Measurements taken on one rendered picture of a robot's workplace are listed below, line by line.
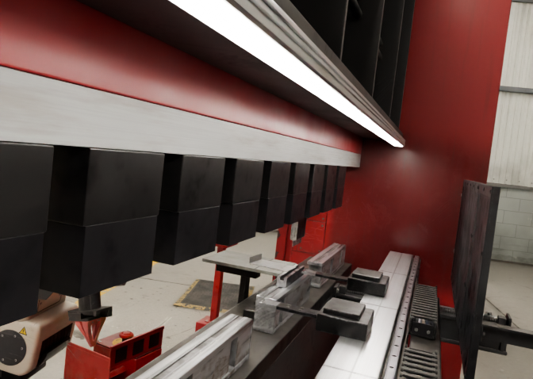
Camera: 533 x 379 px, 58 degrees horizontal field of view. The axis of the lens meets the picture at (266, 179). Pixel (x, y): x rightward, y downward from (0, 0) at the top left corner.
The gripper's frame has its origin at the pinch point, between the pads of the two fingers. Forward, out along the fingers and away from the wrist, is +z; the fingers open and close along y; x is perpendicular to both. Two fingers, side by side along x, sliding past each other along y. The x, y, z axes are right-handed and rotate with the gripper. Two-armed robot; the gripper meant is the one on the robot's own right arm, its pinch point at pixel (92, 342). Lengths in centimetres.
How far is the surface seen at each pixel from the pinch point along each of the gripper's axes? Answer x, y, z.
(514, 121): 797, 116, -143
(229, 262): 36.7, 21.9, -15.6
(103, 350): 4.8, -1.3, 3.2
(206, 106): -32, 63, -47
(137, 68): -50, 66, -48
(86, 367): -4.5, 2.1, 4.8
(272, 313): 22.7, 42.7, -3.1
